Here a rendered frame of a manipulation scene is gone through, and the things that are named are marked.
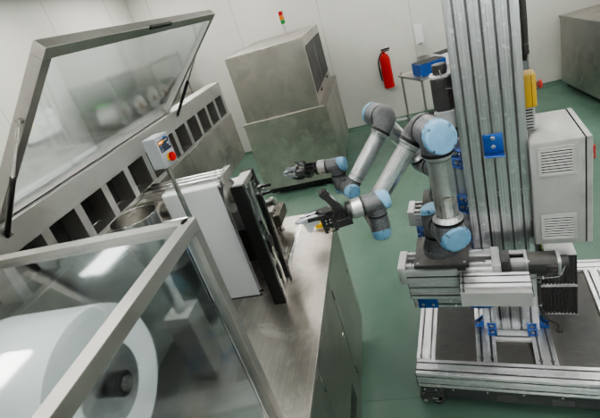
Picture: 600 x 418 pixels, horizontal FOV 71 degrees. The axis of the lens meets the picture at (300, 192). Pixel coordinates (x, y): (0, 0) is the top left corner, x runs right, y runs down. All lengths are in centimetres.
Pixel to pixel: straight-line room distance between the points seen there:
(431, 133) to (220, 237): 89
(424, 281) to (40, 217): 151
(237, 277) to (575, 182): 139
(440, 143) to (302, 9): 494
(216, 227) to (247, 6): 500
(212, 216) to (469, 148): 109
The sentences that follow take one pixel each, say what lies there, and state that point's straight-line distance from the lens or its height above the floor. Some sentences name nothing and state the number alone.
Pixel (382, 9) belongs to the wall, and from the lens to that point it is 623.
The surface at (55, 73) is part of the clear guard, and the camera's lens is 115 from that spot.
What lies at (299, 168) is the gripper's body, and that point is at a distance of 221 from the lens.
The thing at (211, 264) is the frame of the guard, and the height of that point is 148.
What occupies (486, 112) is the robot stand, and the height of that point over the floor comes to 137.
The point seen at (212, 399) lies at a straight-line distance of 98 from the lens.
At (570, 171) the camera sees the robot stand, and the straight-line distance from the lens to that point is 191.
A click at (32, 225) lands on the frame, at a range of 139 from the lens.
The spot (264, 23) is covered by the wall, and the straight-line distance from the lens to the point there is 639.
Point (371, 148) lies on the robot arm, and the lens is 206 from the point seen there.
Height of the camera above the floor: 195
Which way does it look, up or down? 23 degrees down
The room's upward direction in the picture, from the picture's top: 18 degrees counter-clockwise
